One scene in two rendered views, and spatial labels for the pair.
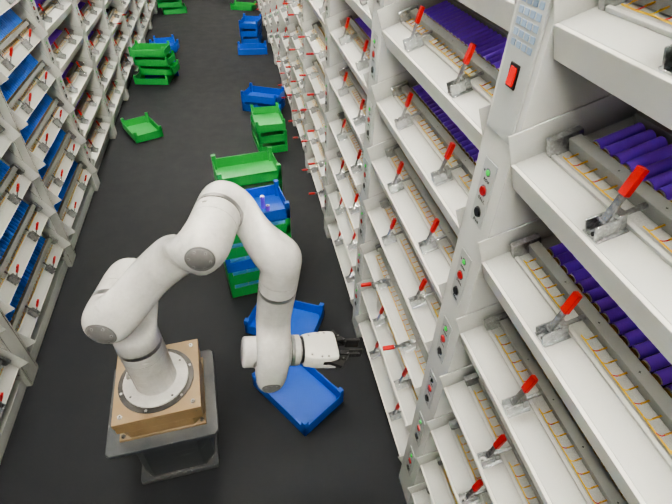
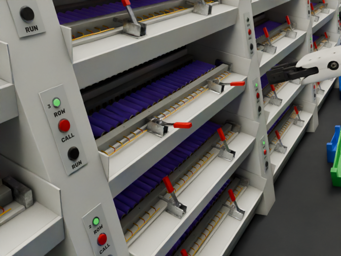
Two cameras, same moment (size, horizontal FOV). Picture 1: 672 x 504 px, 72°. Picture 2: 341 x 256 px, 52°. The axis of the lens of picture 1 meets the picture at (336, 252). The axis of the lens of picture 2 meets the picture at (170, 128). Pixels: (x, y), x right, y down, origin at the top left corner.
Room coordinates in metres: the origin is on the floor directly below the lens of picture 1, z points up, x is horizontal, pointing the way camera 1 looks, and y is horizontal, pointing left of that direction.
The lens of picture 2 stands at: (1.53, 0.36, 0.73)
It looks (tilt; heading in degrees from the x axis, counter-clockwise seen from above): 19 degrees down; 230
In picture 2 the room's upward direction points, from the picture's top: 13 degrees counter-clockwise
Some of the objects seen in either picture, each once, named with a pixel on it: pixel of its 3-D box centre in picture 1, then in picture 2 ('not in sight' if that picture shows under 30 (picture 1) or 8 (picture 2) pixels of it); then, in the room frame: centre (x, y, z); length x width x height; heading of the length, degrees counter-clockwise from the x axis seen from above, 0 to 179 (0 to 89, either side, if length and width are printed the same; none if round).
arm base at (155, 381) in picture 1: (148, 362); not in sight; (0.80, 0.53, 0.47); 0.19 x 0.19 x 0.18
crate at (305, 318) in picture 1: (285, 317); not in sight; (1.36, 0.22, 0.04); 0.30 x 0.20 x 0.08; 75
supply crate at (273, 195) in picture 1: (250, 204); not in sight; (1.65, 0.38, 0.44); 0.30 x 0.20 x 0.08; 111
